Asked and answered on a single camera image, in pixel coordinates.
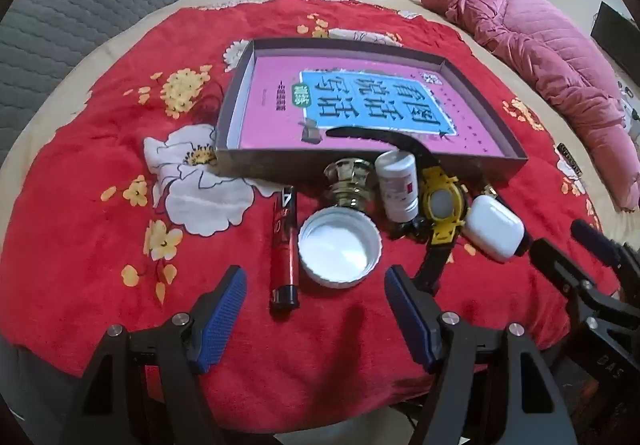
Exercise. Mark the brass door knob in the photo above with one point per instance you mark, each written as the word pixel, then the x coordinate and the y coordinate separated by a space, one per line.
pixel 350 190

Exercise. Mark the white pill bottle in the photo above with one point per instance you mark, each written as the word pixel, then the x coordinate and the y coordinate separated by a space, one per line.
pixel 397 190

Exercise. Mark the grey quilted headboard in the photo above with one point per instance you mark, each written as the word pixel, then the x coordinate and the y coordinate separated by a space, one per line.
pixel 100 0

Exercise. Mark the black television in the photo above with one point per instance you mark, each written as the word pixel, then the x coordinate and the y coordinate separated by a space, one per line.
pixel 610 32

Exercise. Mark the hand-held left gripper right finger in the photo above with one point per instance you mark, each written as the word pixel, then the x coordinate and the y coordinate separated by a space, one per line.
pixel 410 320

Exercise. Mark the pink book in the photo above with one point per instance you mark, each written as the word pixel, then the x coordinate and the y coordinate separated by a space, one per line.
pixel 280 125

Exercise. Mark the yellow black wristwatch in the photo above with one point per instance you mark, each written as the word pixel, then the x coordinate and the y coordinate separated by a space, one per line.
pixel 442 205

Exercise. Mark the pink quilt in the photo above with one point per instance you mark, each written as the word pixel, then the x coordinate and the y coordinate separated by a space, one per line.
pixel 540 35

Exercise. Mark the white plastic lid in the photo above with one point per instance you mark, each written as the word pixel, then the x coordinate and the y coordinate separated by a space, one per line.
pixel 340 250

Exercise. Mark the red black tube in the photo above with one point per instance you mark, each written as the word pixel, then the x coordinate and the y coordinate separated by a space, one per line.
pixel 284 265

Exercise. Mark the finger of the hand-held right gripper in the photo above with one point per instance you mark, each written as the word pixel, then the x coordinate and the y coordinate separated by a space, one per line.
pixel 595 237
pixel 555 260

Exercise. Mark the red floral blanket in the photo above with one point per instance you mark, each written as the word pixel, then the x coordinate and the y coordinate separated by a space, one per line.
pixel 100 250

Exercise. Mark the grey cardboard box tray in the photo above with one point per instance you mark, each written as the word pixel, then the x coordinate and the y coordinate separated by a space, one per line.
pixel 260 165

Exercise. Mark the white earbuds case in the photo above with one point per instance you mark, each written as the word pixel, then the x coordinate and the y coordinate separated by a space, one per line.
pixel 492 225

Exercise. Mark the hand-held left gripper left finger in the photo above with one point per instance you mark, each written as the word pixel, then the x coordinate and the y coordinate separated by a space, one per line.
pixel 220 320

